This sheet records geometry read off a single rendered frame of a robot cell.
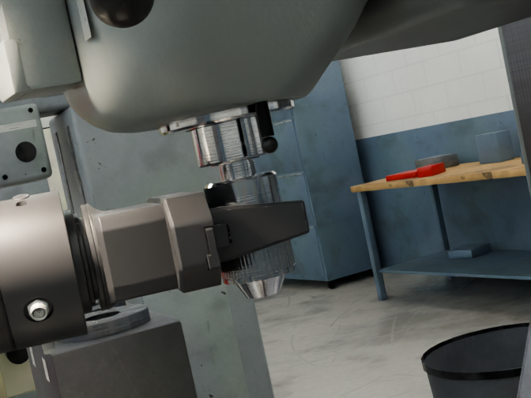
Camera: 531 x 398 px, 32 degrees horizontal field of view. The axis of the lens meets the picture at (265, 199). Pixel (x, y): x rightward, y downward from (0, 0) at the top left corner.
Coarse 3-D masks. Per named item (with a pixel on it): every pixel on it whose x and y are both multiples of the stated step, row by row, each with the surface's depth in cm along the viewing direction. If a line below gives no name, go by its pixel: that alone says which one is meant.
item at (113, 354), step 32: (96, 320) 86; (128, 320) 84; (160, 320) 86; (32, 352) 95; (64, 352) 81; (96, 352) 82; (128, 352) 82; (160, 352) 84; (64, 384) 80; (96, 384) 81; (128, 384) 82; (160, 384) 84; (192, 384) 85
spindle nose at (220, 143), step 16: (208, 128) 56; (224, 128) 55; (240, 128) 56; (256, 128) 56; (208, 144) 56; (224, 144) 55; (240, 144) 56; (256, 144) 56; (208, 160) 56; (224, 160) 56
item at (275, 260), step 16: (256, 192) 56; (272, 192) 57; (288, 240) 57; (256, 256) 56; (272, 256) 56; (288, 256) 57; (224, 272) 57; (240, 272) 56; (256, 272) 56; (272, 272) 56
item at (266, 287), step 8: (264, 280) 57; (272, 280) 57; (280, 280) 57; (240, 288) 58; (248, 288) 57; (256, 288) 57; (264, 288) 57; (272, 288) 57; (280, 288) 58; (248, 296) 58; (256, 296) 57; (264, 296) 57
